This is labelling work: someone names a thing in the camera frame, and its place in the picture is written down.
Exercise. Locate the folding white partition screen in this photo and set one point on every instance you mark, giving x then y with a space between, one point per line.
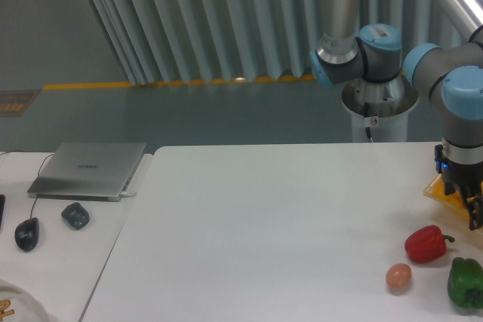
207 40

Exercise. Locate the black computer mouse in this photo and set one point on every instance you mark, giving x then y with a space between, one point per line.
26 234

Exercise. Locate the brown egg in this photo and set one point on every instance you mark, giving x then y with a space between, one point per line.
398 277

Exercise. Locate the black power adapter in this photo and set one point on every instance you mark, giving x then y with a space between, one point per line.
76 215

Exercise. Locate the black device at edge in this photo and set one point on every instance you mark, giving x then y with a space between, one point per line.
2 208

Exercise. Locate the yellow wicker basket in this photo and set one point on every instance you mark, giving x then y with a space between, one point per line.
454 202

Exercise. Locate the red bell pepper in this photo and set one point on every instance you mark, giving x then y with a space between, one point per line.
427 244

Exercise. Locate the silver closed laptop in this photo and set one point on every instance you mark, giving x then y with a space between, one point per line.
88 171

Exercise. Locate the green bell pepper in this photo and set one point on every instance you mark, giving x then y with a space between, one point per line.
465 283

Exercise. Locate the brown floor sign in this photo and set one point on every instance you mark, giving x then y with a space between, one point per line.
15 102

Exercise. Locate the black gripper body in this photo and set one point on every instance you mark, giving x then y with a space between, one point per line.
466 176

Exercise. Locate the white cloth with print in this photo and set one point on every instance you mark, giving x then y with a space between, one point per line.
19 305

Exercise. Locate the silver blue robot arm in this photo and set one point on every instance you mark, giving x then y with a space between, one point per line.
380 82

